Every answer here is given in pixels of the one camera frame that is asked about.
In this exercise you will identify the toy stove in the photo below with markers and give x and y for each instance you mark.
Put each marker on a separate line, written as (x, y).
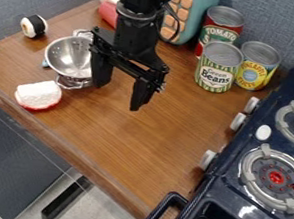
(254, 168)

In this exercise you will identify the yellow and green can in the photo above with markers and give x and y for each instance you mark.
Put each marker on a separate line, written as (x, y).
(256, 66)

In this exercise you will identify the silver strainer bowl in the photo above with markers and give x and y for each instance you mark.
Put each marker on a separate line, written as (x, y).
(69, 59)

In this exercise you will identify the white and red toy food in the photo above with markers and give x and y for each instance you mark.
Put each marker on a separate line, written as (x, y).
(38, 94)

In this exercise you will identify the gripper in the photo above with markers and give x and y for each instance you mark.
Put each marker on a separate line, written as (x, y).
(131, 42)

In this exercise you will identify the green striped beans can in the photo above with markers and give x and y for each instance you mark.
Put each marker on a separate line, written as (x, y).
(217, 67)

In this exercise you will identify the black and white toy sushi roll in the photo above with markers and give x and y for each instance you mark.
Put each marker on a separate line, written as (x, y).
(33, 25)

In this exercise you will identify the red toy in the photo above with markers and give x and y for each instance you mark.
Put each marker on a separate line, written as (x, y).
(107, 13)

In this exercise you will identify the teal toy microwave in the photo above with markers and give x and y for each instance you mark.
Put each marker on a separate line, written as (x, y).
(180, 11)

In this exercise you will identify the red tomato can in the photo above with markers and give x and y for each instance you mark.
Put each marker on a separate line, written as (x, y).
(220, 29)

